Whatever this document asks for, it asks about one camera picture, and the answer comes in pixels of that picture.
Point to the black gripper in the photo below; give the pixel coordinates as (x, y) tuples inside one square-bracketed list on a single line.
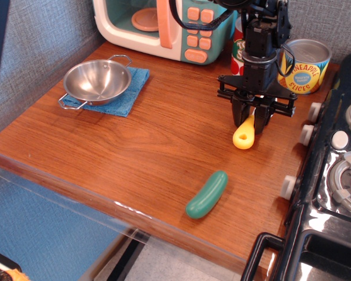
[(257, 87)]

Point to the pineapple slices can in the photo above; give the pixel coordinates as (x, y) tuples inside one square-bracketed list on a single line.
[(306, 65)]

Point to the yellow handled toy knife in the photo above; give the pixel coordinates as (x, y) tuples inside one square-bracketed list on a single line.
[(244, 136)]

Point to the green toy cucumber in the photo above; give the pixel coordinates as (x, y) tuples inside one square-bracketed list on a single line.
[(206, 199)]

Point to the teal toy microwave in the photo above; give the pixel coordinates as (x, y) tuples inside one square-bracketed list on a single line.
[(149, 27)]

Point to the blue folded cloth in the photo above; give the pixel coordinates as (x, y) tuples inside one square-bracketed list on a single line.
[(120, 106)]

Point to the small steel pan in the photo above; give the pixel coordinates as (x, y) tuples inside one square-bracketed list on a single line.
[(96, 82)]

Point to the tomato sauce can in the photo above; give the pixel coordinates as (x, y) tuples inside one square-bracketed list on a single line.
[(237, 63)]

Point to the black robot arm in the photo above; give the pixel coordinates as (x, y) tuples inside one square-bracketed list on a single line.
[(266, 28)]

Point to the black toy stove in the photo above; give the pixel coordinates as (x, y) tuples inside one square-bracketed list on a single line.
[(317, 240)]

